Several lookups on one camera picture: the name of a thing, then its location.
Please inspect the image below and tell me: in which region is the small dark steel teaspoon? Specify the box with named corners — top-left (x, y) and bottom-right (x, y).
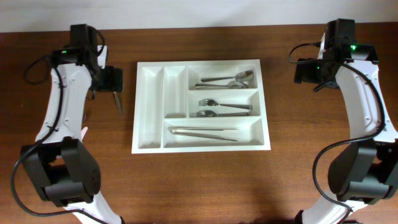
top-left (113, 91), bottom-right (123, 118)

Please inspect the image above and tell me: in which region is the pale pink plastic knife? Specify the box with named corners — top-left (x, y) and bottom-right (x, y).
top-left (81, 126), bottom-right (88, 139)

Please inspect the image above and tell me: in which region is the large steel spoon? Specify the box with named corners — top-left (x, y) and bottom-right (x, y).
top-left (195, 81), bottom-right (249, 89)
top-left (201, 70), bottom-right (254, 82)

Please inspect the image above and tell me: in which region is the steel fork with wide tines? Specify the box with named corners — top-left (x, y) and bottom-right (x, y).
top-left (198, 99), bottom-right (252, 110)

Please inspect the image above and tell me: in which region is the steel fork with curved handle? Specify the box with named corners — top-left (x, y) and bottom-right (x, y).
top-left (196, 110), bottom-right (251, 118)

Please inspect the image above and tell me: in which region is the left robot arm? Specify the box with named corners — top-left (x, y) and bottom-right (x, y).
top-left (15, 24), bottom-right (124, 223)

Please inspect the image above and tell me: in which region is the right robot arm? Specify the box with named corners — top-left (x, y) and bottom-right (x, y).
top-left (294, 19), bottom-right (397, 223)

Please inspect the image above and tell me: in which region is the white plastic cutlery tray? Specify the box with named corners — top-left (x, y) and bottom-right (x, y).
top-left (131, 59), bottom-right (271, 154)

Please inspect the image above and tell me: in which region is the right black cable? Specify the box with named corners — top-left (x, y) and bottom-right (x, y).
top-left (288, 42), bottom-right (386, 224)

